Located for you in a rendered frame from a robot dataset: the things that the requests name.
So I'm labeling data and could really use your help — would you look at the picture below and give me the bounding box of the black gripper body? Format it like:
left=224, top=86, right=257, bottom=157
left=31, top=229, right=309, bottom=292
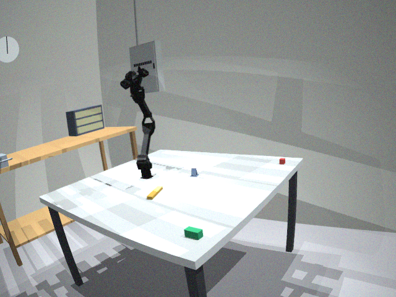
left=120, top=68, right=149, bottom=90

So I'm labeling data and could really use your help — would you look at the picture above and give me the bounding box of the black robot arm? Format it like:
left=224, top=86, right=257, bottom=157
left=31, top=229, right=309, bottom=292
left=130, top=86, right=155, bottom=179

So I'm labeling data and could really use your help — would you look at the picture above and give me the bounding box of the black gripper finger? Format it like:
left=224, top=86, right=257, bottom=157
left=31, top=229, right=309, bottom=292
left=124, top=71, right=132, bottom=84
left=137, top=66, right=146, bottom=76

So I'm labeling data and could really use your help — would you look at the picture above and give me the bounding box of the green rectangular block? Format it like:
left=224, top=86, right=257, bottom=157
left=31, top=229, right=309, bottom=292
left=184, top=226, right=204, bottom=240

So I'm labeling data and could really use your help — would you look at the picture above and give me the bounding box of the yellow bar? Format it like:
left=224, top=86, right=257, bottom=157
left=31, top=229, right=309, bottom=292
left=147, top=186, right=163, bottom=200

